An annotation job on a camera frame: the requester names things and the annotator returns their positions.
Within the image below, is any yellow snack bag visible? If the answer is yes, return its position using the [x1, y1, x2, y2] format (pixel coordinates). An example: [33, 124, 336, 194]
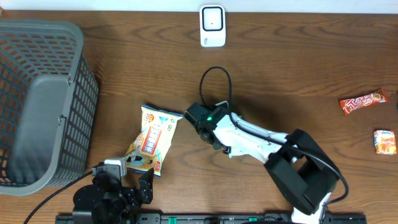
[124, 105, 183, 178]

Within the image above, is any red brown snack packet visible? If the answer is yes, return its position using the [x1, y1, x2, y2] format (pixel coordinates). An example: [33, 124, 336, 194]
[339, 88, 389, 114]

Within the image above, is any small orange juice carton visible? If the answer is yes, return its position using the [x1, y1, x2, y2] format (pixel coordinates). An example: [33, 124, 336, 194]
[374, 130, 397, 155]

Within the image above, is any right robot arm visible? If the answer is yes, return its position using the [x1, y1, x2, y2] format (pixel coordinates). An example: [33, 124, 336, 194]
[184, 101, 341, 223]

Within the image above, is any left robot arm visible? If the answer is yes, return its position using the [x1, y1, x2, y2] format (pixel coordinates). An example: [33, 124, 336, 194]
[72, 164, 154, 224]

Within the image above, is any white barcode scanner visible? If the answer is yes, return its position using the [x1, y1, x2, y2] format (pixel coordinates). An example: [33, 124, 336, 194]
[199, 5, 226, 47]

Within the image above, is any grey plastic shopping basket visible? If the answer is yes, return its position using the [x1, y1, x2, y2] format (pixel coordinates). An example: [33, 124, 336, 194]
[1, 19, 99, 196]

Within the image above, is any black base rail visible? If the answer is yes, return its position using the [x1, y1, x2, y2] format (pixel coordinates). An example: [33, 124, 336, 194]
[55, 212, 368, 224]

